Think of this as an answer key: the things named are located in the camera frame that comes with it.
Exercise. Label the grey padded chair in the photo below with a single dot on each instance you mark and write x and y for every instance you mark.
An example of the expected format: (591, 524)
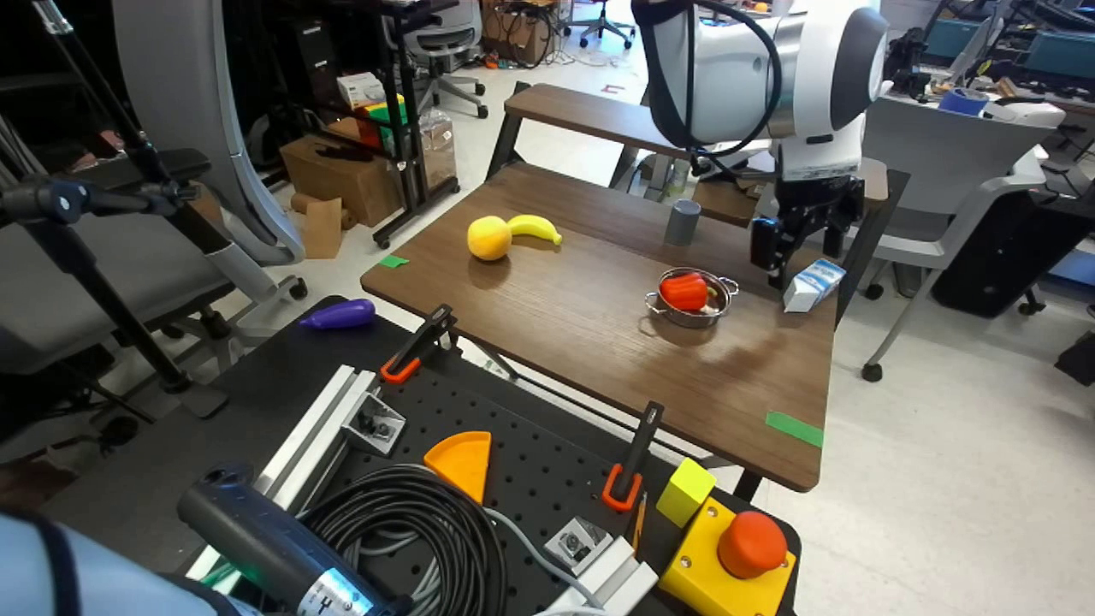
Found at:
(103, 275)

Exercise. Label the pale blue rounded housing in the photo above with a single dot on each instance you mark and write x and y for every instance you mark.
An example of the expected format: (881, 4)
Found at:
(69, 576)

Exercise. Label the purple toy eggplant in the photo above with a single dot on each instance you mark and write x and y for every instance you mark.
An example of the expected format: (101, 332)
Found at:
(345, 317)

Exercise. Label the grey swivel chair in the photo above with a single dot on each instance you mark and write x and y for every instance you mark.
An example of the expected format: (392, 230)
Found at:
(445, 40)

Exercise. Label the green tape strip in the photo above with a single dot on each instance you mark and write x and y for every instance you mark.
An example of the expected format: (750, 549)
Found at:
(794, 429)
(392, 263)

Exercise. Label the dark blue cylindrical device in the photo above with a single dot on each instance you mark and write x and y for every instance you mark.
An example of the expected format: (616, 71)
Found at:
(262, 534)

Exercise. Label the orange wedge block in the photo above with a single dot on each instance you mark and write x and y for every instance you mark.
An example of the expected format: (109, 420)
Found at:
(467, 459)

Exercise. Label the red toy tomato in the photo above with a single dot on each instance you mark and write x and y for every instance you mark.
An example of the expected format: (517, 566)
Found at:
(687, 293)

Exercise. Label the yellow-green cube block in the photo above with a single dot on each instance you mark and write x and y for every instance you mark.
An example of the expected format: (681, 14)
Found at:
(687, 492)

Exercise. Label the large cardboard box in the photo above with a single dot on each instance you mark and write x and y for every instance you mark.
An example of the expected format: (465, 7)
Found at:
(331, 175)

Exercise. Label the black metal stand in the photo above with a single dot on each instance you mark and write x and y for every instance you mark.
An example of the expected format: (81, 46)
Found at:
(403, 116)

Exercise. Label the yellow emergency stop box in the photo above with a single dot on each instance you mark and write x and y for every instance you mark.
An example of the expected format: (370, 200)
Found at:
(702, 566)

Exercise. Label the black orange bar clamp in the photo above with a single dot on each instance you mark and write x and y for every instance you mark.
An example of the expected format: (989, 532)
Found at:
(643, 438)
(433, 331)

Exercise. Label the red tomato in bowl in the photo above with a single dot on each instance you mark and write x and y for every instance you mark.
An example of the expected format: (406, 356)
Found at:
(727, 293)

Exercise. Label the grey office chair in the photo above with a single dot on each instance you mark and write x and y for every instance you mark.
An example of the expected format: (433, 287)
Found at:
(947, 159)

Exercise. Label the small cardboard box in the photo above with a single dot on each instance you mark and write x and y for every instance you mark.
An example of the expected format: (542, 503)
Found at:
(323, 226)

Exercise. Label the white metal bracket mount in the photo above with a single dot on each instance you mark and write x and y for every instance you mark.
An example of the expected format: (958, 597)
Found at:
(616, 568)

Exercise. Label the grey curved panel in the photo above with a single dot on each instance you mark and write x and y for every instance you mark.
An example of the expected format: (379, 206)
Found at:
(189, 105)

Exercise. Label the grey metal corner bracket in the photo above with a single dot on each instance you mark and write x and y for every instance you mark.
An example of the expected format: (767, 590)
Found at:
(379, 427)

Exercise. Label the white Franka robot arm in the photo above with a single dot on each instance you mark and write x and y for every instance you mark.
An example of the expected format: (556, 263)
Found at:
(731, 80)

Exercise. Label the black camera tripod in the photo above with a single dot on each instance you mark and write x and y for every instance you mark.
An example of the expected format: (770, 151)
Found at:
(55, 200)

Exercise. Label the small grey cup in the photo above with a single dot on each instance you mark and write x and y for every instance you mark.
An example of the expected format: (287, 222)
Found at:
(681, 223)

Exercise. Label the black perforated base board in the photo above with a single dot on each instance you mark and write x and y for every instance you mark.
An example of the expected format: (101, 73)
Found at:
(536, 455)

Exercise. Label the dark wooden table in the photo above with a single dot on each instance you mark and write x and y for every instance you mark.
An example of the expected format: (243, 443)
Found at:
(616, 364)

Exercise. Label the yellow toy banana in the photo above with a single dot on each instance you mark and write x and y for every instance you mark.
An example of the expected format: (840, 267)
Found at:
(536, 226)

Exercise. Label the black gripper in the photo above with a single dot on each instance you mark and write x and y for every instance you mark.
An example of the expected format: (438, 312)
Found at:
(817, 209)

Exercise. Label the raised wooden shelf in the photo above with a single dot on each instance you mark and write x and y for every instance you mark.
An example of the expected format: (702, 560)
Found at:
(570, 111)

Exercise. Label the aluminium extrusion rail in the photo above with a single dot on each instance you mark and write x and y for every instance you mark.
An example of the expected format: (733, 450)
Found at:
(312, 432)

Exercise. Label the black case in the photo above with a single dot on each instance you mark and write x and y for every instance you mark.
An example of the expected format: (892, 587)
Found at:
(1005, 251)

